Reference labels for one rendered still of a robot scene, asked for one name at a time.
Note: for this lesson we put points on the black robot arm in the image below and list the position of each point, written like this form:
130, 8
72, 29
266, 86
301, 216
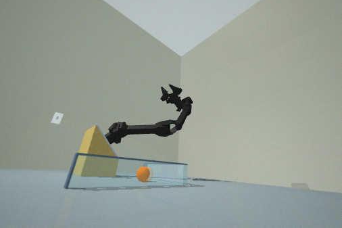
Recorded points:
120, 129

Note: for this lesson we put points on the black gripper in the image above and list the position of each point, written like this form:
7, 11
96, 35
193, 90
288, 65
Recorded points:
173, 96

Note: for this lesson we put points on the low clear wall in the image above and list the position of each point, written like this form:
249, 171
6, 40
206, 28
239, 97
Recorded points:
96, 171

